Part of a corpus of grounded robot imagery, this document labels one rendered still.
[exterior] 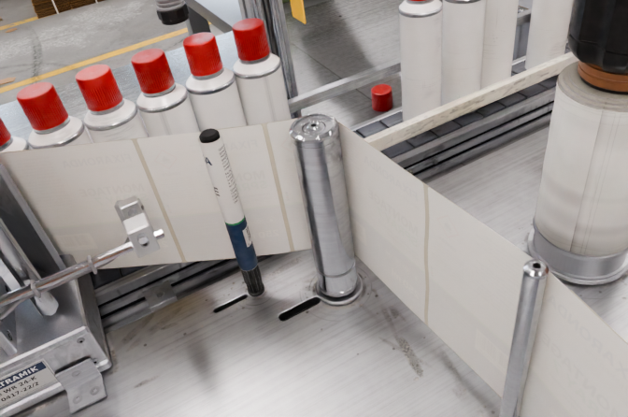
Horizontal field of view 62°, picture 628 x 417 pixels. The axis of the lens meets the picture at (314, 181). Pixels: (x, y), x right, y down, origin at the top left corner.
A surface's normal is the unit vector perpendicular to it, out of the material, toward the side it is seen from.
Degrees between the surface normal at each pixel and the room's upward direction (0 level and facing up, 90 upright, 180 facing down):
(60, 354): 90
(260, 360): 0
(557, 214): 88
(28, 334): 0
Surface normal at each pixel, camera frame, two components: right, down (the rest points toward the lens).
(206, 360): -0.13, -0.78
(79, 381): 0.46, 0.50
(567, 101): -0.95, 0.29
